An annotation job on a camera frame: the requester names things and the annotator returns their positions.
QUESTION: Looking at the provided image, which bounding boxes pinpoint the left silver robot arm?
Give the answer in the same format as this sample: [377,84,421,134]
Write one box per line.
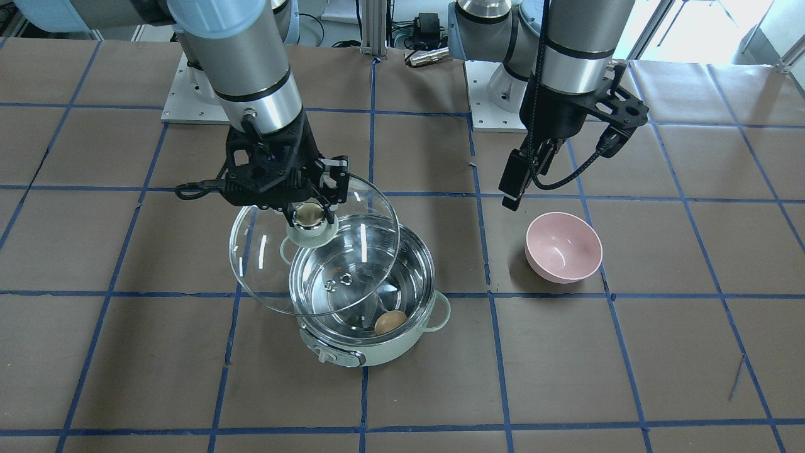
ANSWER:
[448,1,649,210]

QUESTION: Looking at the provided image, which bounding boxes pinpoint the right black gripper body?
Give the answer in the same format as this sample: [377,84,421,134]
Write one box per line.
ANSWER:
[221,111,350,210]

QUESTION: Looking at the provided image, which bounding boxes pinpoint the glass pot lid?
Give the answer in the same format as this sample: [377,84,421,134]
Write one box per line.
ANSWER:
[229,175,401,316]

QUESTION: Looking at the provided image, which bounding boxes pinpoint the pink bowl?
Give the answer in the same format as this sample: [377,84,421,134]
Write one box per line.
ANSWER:
[524,211,603,284]

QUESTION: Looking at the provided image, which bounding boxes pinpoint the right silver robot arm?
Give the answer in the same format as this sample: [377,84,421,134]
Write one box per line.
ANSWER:
[133,1,350,225]

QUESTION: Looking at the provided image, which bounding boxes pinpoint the brown egg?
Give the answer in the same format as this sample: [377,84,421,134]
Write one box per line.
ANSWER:
[374,310,408,335]

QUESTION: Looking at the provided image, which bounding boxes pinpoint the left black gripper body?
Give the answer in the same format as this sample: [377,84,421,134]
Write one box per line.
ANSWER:
[520,60,650,151]

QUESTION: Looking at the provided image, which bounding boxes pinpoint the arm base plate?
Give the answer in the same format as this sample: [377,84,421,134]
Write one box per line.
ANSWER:
[161,54,230,125]
[465,60,527,133]

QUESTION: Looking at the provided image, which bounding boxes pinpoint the aluminium frame post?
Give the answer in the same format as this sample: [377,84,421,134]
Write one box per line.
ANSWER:
[357,1,391,60]

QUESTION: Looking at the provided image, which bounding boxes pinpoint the pale green cooking pot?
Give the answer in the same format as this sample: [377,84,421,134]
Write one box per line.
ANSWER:
[289,214,452,368]

